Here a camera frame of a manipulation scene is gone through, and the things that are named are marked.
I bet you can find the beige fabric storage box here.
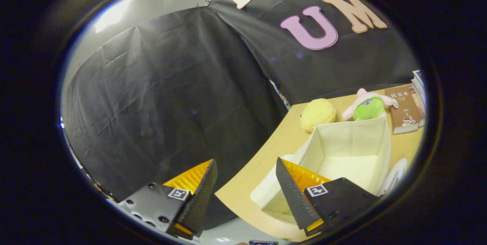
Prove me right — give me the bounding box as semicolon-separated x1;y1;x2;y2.
250;118;392;224

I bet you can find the black backdrop cloth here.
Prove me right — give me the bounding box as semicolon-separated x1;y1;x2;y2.
61;0;419;230

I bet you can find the yellow plush ball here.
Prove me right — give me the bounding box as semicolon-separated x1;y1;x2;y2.
299;98;337;133

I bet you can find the green pink plush toy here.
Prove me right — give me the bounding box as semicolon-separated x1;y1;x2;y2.
341;88;399;122

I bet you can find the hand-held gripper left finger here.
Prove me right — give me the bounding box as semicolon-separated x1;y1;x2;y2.
117;159;218;240

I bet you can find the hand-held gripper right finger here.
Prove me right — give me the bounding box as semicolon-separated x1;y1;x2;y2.
275;157;380;237

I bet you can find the white book with dark picture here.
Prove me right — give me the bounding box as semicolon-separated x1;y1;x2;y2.
412;70;426;105

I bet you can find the white canvas shoe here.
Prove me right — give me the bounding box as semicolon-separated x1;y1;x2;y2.
380;157;408;197

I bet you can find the tan brown thick book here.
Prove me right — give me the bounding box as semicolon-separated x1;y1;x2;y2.
414;89;427;127

